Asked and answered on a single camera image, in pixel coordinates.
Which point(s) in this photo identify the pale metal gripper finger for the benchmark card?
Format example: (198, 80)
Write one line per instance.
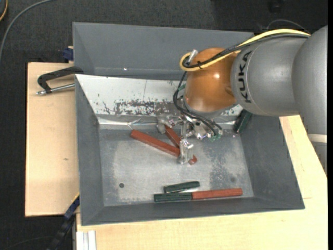
(163, 125)
(185, 150)

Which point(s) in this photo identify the red-brown flat block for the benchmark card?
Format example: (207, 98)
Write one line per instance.
(173, 136)
(217, 193)
(153, 141)

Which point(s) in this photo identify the dark green flat block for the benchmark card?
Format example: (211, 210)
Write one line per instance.
(182, 186)
(242, 122)
(171, 197)

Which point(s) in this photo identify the grey metal bin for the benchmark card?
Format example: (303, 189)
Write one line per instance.
(145, 170)

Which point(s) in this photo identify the pale brown flat board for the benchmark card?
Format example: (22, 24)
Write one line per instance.
(50, 144)

